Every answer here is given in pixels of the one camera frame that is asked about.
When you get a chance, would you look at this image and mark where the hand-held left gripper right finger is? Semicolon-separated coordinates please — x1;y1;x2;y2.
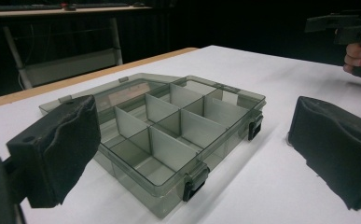
286;95;361;212

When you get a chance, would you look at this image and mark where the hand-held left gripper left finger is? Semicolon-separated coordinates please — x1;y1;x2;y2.
6;94;102;209

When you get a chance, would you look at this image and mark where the grey transparent compartment box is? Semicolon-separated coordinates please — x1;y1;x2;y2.
38;72;267;219

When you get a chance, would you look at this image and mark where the wooden desk with metal legs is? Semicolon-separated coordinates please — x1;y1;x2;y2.
0;3;153;91

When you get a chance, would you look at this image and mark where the black keyboard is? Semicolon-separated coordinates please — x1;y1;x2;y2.
0;3;62;13

